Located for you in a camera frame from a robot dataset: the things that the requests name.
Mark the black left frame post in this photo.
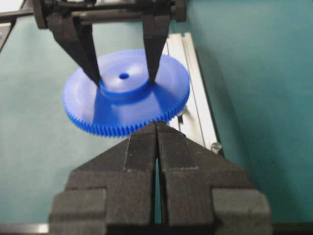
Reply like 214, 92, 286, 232
0, 0, 33, 51

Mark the large blue plastic gear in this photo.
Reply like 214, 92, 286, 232
63, 49, 190, 137

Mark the right steel shaft with clear mount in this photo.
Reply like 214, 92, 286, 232
210, 142, 223, 154

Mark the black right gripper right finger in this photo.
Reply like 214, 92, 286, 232
156, 122, 272, 235

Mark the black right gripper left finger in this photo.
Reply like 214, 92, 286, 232
48, 122, 157, 235

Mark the silver aluminium extrusion rail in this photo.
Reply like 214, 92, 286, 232
163, 32, 219, 150

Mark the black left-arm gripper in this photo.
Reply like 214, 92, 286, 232
34, 0, 187, 86

